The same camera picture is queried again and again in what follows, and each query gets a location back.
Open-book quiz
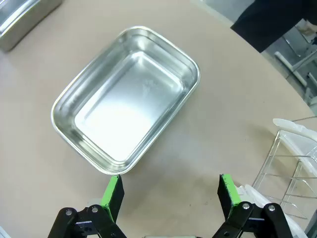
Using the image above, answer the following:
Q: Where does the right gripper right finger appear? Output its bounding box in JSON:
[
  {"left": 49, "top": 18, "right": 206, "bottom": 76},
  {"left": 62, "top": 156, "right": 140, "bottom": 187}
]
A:
[{"left": 212, "top": 173, "right": 310, "bottom": 238}]

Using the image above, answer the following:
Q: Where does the stainless steel rectangular container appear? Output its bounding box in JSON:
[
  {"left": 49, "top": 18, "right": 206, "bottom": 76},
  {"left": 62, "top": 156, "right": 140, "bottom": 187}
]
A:
[
  {"left": 51, "top": 25, "right": 201, "bottom": 176},
  {"left": 0, "top": 0, "right": 62, "bottom": 52}
]

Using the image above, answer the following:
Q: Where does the clear plastic clip lid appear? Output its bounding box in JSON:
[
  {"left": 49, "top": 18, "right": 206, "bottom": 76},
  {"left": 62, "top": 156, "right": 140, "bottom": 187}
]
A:
[
  {"left": 236, "top": 183, "right": 317, "bottom": 238},
  {"left": 272, "top": 118, "right": 317, "bottom": 179}
]

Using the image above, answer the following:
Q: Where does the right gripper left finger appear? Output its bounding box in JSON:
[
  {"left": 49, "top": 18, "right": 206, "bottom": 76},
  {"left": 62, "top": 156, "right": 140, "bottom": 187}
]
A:
[{"left": 48, "top": 175, "right": 127, "bottom": 238}]

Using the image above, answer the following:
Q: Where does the person in black sweater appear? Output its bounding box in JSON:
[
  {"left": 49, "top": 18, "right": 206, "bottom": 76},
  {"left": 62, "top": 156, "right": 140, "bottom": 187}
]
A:
[{"left": 230, "top": 0, "right": 317, "bottom": 53}]

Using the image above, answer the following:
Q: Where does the metal frame chair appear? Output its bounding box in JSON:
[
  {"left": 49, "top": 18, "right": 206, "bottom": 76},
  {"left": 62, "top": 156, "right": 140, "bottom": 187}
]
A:
[{"left": 274, "top": 22, "right": 317, "bottom": 102}]

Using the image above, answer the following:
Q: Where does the wire lid rack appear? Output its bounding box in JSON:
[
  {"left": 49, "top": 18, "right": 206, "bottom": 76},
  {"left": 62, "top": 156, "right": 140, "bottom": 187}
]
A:
[{"left": 251, "top": 116, "right": 317, "bottom": 220}]

